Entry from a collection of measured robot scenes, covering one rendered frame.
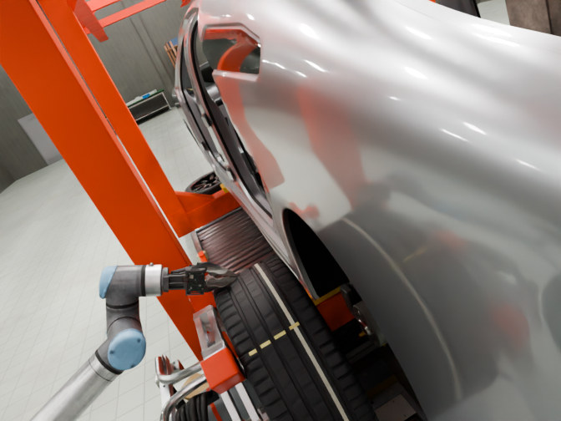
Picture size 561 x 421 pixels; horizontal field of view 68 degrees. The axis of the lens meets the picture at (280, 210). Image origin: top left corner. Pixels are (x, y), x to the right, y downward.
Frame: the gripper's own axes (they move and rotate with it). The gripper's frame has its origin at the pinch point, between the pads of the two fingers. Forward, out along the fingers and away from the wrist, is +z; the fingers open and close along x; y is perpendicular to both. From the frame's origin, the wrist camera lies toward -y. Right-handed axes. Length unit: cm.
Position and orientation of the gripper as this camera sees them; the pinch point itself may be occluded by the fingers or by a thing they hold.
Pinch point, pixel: (232, 276)
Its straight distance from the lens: 128.6
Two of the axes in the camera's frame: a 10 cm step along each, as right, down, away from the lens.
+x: 0.1, -10.0, -0.6
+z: 9.8, 0.0, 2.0
